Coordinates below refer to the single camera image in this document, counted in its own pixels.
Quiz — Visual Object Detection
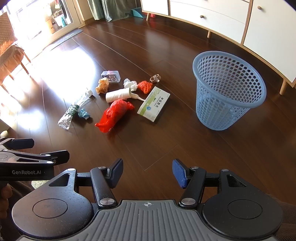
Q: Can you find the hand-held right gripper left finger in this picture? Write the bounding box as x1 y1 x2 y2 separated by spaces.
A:
47 158 124 208

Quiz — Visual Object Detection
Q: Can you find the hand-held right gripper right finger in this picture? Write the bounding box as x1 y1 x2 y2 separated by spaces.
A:
172 159 249 208

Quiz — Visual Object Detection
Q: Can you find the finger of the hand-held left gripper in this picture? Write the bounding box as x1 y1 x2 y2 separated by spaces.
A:
0 150 70 166
0 138 35 151

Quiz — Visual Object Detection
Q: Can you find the crushed clear plastic bottle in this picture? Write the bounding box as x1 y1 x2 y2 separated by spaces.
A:
57 90 93 130

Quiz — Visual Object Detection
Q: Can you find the blue paper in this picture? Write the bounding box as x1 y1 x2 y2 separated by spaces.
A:
78 108 91 120

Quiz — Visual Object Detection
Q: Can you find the red plastic bag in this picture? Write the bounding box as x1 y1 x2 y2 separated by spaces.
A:
95 100 135 133

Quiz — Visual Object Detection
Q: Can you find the white green medicine box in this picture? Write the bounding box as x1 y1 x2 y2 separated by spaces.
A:
137 86 171 123

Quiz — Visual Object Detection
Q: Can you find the brown paper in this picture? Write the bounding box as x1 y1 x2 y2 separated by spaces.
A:
95 77 110 95

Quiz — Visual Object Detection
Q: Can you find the blue plastic mesh basket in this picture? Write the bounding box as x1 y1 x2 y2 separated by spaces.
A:
192 51 267 131

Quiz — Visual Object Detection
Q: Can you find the white tissue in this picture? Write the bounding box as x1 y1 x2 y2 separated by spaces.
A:
123 78 138 91

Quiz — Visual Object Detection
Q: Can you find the orange foam net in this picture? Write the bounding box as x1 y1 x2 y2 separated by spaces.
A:
137 80 153 94

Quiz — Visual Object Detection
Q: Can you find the clear plastic box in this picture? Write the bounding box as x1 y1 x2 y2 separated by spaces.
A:
101 70 121 83

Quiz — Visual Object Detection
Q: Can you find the person's left hand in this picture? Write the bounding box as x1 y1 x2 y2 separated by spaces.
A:
0 184 13 219

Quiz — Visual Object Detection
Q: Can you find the wicker chair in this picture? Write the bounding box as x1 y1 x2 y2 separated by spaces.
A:
0 11 31 93

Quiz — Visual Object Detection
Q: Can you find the dark door mat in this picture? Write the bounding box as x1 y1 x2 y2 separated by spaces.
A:
44 29 83 51

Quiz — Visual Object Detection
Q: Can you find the green curtain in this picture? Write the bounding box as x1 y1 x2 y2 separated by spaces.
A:
89 0 139 22

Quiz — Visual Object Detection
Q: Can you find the teal dustpan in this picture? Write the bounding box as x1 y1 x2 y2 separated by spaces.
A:
131 7 145 18

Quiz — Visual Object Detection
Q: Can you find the white wooden cabinet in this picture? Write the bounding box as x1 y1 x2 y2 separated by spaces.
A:
140 0 296 95

